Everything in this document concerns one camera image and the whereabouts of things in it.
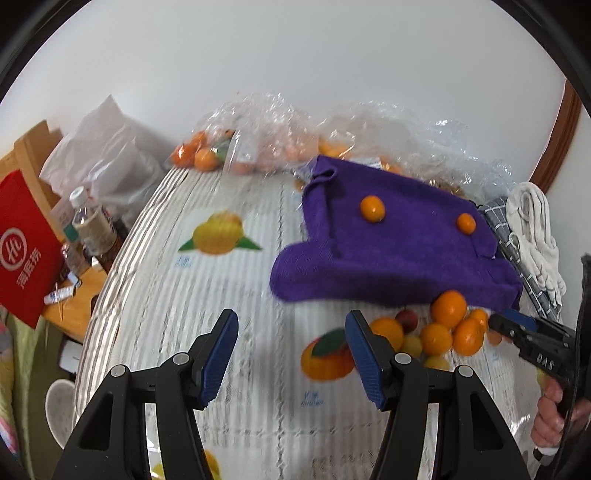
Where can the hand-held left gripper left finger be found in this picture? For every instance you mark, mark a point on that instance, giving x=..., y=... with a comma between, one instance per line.
x=220, y=355

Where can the small red fruit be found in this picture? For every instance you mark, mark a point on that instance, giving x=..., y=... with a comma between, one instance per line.
x=406, y=319

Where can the white plastic bag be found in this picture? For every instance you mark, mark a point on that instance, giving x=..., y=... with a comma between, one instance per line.
x=106, y=152

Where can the clear plastic bottle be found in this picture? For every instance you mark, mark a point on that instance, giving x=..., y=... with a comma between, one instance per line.
x=81, y=205

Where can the person's right hand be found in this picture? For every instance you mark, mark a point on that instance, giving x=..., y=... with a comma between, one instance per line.
x=547, y=415

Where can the small orange kumquat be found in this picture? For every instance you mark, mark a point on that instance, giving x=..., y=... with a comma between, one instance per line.
x=468, y=337
x=466, y=223
x=494, y=338
x=480, y=317
x=435, y=338

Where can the green blanket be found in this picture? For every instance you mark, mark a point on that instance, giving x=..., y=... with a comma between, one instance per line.
x=32, y=369

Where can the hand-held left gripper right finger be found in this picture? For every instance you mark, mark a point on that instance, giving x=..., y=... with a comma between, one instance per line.
x=364, y=355

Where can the fruit-print table cover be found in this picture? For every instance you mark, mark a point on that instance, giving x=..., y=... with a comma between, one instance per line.
x=184, y=300

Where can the small white tube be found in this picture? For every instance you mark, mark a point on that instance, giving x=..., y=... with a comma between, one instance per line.
x=60, y=294

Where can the clear jar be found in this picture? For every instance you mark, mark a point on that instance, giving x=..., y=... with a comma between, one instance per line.
x=94, y=230

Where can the wooden door frame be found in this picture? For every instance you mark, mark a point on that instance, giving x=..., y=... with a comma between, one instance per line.
x=561, y=138

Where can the grey checkered cloth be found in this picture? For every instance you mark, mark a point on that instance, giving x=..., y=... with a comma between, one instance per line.
x=501, y=217

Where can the small pale yellow fruit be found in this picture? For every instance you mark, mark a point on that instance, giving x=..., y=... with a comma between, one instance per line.
x=436, y=362

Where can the clear plastic bag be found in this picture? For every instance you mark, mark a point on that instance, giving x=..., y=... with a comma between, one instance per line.
x=406, y=134
x=258, y=124

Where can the purple cloth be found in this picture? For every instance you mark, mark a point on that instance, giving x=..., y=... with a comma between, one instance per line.
x=392, y=263

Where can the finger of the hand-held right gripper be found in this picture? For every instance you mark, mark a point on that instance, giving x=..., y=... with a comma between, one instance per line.
x=505, y=327
x=519, y=318

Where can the small white box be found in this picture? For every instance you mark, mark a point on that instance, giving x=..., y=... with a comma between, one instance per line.
x=70, y=356

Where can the large orange mandarin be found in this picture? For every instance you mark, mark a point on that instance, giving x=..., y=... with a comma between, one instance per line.
x=448, y=307

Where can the wooden side table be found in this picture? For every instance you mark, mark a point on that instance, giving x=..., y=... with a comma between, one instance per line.
x=69, y=309

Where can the small yellow-green fruit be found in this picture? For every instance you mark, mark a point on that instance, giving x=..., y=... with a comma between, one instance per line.
x=411, y=344

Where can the white bowl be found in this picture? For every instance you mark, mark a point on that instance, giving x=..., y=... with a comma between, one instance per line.
x=60, y=410

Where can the red bag with white logo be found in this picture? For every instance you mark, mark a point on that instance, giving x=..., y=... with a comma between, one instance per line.
x=27, y=221

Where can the small brown bottle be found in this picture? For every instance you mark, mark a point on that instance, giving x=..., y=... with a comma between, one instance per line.
x=76, y=258

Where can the white towel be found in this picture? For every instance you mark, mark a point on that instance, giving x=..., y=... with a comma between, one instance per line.
x=535, y=230

